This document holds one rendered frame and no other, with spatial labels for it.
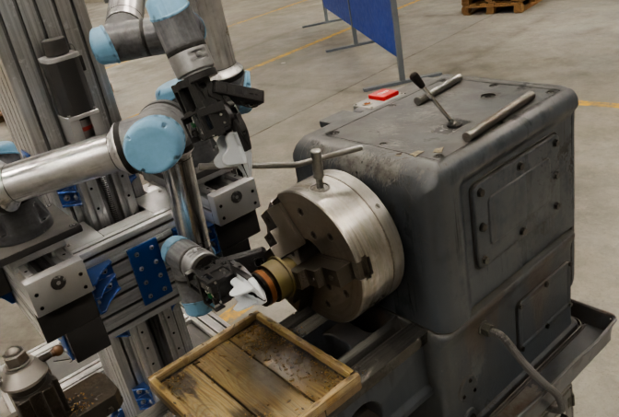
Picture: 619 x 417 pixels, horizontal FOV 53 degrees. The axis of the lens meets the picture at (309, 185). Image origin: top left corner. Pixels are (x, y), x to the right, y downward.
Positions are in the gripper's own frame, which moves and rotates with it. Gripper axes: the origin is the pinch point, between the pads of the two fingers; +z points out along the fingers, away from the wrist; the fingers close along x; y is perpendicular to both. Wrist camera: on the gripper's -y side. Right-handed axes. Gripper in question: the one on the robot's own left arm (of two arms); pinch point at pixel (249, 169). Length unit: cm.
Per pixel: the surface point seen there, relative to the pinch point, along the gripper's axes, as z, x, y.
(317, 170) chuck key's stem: 6.0, 1.2, -13.5
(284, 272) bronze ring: 22.1, -4.7, -0.5
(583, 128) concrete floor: 88, -150, -341
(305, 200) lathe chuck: 10.7, -1.5, -9.8
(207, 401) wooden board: 40.9, -18.1, 20.6
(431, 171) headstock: 14.6, 15.6, -28.7
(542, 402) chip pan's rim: 83, 2, -48
